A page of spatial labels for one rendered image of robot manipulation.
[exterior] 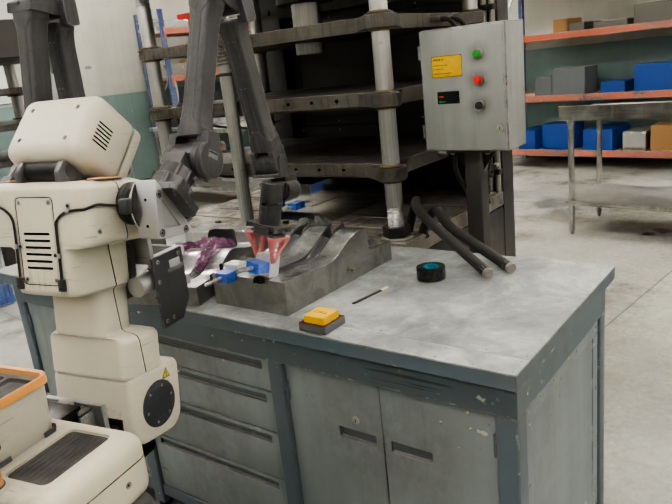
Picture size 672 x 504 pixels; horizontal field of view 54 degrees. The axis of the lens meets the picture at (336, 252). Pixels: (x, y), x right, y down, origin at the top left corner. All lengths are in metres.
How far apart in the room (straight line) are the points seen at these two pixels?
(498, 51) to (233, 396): 1.31
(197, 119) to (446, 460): 0.92
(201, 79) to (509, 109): 1.11
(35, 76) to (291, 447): 1.12
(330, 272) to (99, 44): 8.09
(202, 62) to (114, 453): 0.78
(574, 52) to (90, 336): 7.51
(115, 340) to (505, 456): 0.84
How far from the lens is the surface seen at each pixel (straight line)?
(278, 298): 1.68
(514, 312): 1.60
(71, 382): 1.58
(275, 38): 2.64
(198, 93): 1.42
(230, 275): 1.75
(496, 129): 2.21
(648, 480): 2.48
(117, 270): 1.45
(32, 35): 1.71
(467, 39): 2.23
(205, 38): 1.47
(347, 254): 1.86
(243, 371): 1.87
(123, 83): 9.76
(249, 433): 1.99
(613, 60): 8.28
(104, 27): 9.73
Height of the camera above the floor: 1.40
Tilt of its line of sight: 16 degrees down
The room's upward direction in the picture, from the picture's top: 6 degrees counter-clockwise
